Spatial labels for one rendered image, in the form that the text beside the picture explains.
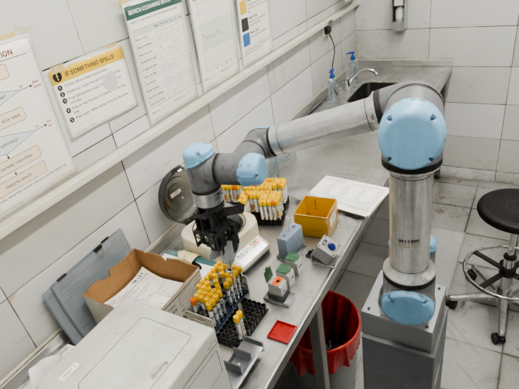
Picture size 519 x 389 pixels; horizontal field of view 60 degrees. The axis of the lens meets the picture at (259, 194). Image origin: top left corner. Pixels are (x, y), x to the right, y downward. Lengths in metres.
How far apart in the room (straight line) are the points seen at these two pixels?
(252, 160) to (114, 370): 0.53
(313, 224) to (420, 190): 0.80
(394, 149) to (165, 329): 0.62
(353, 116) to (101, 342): 0.75
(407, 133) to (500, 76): 2.64
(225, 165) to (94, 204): 0.64
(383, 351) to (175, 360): 0.63
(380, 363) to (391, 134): 0.78
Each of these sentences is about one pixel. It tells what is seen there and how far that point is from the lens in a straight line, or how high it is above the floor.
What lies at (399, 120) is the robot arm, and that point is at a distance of 0.84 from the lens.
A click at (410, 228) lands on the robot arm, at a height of 1.34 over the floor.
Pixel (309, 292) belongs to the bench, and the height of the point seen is 0.87.
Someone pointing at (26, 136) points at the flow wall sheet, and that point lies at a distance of 1.36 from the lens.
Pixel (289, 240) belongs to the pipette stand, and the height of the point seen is 0.96.
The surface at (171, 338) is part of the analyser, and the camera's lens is 1.04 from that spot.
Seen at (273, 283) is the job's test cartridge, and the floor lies 0.95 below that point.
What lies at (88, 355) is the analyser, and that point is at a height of 1.17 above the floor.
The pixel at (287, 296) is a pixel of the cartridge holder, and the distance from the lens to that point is 1.47.
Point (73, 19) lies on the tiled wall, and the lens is 1.48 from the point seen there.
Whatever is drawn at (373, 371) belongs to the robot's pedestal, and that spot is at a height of 0.73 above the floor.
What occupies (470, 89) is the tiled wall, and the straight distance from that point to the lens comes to 3.51.
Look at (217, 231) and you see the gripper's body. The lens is 1.13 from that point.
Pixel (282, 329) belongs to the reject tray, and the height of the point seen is 0.88.
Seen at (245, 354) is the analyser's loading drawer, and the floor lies 0.94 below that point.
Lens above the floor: 1.91
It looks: 31 degrees down
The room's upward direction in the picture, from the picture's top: 10 degrees counter-clockwise
